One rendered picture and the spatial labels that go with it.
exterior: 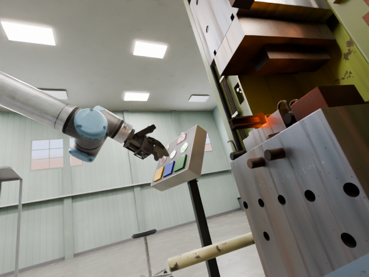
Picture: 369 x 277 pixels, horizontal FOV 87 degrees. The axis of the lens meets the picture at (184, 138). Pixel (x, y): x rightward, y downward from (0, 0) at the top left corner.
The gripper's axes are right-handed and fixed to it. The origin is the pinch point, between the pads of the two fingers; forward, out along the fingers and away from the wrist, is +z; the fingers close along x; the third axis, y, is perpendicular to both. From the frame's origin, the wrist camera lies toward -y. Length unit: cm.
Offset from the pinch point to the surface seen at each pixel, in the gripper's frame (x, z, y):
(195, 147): 6.9, 10.9, -7.3
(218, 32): 43, -14, -33
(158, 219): -839, 469, -217
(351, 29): 74, 2, -7
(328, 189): 59, 6, 30
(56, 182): -966, -22, -235
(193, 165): 6.9, 11.3, 3.3
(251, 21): 55, -10, -26
